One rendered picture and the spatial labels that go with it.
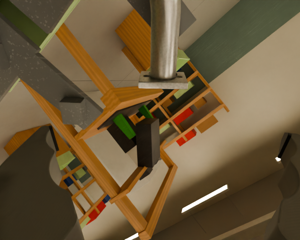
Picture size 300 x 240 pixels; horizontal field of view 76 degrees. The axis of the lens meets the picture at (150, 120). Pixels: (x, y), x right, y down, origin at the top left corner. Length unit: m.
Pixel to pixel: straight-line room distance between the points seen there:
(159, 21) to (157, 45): 0.02
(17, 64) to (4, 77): 0.03
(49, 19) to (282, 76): 6.40
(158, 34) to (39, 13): 0.15
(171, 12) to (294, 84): 6.46
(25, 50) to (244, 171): 6.85
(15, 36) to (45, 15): 0.05
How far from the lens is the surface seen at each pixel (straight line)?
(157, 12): 0.21
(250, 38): 6.44
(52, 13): 0.29
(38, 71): 0.31
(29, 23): 0.46
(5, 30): 0.32
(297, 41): 6.68
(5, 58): 0.32
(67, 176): 6.11
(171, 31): 0.21
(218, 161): 6.80
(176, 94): 5.82
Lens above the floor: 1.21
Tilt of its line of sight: 2 degrees down
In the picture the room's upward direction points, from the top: 142 degrees clockwise
